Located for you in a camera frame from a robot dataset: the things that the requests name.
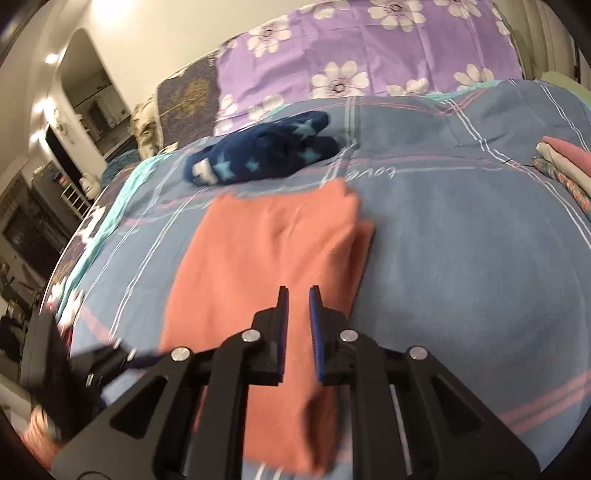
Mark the salmon orange garment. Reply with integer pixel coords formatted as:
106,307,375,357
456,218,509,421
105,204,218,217
160,180,374,475

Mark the left hand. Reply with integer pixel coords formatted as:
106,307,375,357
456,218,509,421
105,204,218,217
20,405,63,470

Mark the blue plaid bed blanket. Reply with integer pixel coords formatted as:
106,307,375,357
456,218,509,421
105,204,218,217
72,80,590,479

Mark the teal bed sheet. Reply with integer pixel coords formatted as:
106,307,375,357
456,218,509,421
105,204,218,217
39,153,171,318

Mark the beige cloth by bed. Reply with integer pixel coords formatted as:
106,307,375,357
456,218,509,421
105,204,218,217
130,96,162,160

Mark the floral folded cloth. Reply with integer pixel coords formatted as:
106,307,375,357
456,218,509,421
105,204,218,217
531,156,591,222

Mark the beige folded cloth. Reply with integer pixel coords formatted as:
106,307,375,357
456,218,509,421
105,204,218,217
536,142,591,196

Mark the navy star fleece garment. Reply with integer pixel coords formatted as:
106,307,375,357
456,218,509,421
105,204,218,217
183,111,339,186

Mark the dark tree pattern pillow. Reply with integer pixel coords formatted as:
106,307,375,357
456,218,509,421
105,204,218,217
155,52,220,149

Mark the pink folded cloth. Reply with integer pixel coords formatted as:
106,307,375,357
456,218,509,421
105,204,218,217
542,136,591,176

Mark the green pillow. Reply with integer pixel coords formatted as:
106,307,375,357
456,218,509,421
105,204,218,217
541,71,591,107

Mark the purple floral pillow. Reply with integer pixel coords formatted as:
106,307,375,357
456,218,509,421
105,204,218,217
214,0,522,135

